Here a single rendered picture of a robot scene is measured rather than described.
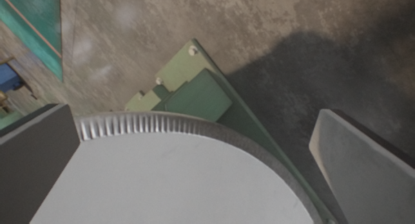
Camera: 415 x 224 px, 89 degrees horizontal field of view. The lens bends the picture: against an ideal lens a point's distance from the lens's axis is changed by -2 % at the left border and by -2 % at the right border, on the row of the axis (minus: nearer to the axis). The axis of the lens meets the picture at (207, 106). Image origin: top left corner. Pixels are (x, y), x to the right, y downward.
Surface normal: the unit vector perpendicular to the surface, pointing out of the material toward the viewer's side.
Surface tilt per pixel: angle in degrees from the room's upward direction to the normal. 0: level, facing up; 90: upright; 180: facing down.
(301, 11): 0
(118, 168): 90
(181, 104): 90
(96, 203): 90
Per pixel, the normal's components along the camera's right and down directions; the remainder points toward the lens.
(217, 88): 0.55, -0.23
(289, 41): -0.55, 0.62
